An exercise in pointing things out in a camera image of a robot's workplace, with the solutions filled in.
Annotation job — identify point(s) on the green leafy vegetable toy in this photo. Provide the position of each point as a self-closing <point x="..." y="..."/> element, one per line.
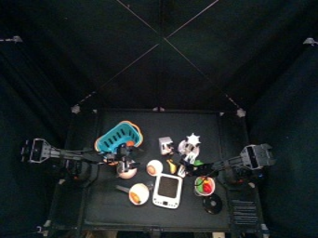
<point x="198" y="163"/>

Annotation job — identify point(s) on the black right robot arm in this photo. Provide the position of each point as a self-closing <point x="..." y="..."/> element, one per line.
<point x="231" y="161"/>

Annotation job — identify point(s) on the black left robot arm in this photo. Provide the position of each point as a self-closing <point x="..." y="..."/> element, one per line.
<point x="62" y="152"/>

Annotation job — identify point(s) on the yellow toy banana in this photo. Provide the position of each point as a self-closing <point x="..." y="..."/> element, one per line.
<point x="171" y="166"/>

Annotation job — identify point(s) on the teal basket with orange rim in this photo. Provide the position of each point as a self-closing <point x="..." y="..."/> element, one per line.
<point x="119" y="136"/>

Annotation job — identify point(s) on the bowl with toy vegetables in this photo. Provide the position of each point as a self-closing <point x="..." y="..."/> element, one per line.
<point x="205" y="186"/>

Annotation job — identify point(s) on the white star-shaped toy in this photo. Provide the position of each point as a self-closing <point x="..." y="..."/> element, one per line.
<point x="193" y="139"/>

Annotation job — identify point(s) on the orange wooden cup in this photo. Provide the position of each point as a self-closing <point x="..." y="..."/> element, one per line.
<point x="139" y="194"/>

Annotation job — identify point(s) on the black round disc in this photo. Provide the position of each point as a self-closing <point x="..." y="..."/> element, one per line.
<point x="211" y="204"/>

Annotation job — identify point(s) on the grey frame clamp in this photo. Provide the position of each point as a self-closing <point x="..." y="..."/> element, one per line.
<point x="241" y="112"/>
<point x="309" y="41"/>
<point x="16" y="39"/>
<point x="75" y="108"/>

